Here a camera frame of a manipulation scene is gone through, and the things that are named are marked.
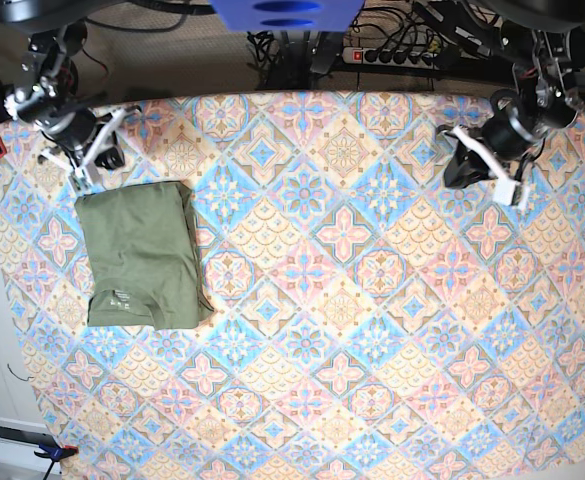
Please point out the power strip with red switch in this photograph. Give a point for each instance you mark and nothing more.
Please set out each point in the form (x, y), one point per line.
(388, 57)

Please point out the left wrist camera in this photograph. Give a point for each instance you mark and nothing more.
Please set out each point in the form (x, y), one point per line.
(511, 193)

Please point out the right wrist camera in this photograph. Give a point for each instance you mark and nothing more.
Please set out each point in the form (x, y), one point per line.
(83, 179)

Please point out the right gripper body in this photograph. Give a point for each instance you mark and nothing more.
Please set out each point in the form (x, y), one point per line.
(80, 136)

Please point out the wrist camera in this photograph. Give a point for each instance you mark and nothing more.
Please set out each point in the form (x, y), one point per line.
(511, 193)
(83, 179)

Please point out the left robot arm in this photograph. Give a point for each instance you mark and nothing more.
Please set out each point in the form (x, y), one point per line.
(543, 44)

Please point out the patterned tile tablecloth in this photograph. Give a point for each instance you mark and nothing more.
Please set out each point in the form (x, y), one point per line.
(369, 322)

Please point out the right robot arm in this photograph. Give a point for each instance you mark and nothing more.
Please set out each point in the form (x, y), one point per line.
(45, 96)

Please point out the olive green t-shirt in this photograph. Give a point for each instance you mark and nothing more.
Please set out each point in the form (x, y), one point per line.
(142, 250)

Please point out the blue orange clamp lower left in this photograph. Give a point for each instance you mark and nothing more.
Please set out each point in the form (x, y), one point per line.
(55, 453)

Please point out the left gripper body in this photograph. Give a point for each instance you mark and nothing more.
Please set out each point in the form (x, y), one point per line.
(509, 135)

